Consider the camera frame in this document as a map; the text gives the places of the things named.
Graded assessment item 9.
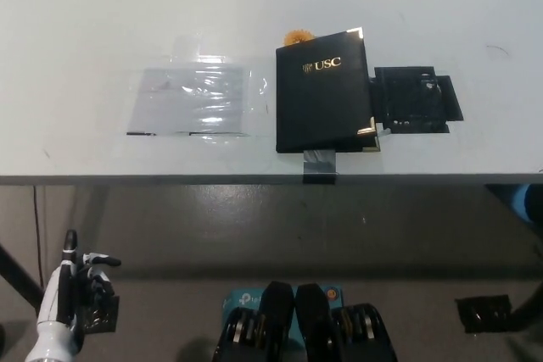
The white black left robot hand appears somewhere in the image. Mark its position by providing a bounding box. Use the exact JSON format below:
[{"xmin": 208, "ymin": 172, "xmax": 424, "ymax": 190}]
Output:
[{"xmin": 36, "ymin": 229, "xmax": 123, "ymax": 331}]

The black USC diary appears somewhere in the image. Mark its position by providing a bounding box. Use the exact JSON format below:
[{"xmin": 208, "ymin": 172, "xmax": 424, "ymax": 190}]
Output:
[{"xmin": 274, "ymin": 26, "xmax": 382, "ymax": 154}]

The black tape patch on desk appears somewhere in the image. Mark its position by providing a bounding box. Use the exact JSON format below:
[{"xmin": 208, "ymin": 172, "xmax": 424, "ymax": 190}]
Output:
[{"xmin": 367, "ymin": 65, "xmax": 465, "ymax": 135}]

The black table leg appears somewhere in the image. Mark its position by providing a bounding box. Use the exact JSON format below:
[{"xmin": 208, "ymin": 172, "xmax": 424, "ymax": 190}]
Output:
[{"xmin": 0, "ymin": 242, "xmax": 47, "ymax": 310}]

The grey clear plastic sheet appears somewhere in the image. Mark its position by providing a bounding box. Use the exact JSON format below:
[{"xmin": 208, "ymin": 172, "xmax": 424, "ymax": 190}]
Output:
[{"xmin": 125, "ymin": 35, "xmax": 272, "ymax": 138}]

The large black floor tape patch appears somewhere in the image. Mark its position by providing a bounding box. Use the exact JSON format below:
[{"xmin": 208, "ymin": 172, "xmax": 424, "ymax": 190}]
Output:
[{"xmin": 454, "ymin": 293, "xmax": 513, "ymax": 334}]

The blue round object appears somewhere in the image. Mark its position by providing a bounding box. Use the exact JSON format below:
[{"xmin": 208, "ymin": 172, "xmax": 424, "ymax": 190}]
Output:
[{"xmin": 510, "ymin": 183, "xmax": 543, "ymax": 226}]

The thin dark cable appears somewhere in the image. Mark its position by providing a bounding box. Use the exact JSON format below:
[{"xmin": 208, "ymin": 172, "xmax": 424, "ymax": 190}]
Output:
[{"xmin": 31, "ymin": 186, "xmax": 46, "ymax": 287}]

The silver duct tape strip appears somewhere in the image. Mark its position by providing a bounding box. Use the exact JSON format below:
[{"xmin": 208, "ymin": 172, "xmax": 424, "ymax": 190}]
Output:
[{"xmin": 301, "ymin": 149, "xmax": 339, "ymax": 186}]

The orange spiky ring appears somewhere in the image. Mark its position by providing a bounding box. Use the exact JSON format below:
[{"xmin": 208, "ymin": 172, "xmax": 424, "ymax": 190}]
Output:
[{"xmin": 283, "ymin": 30, "xmax": 313, "ymax": 47}]

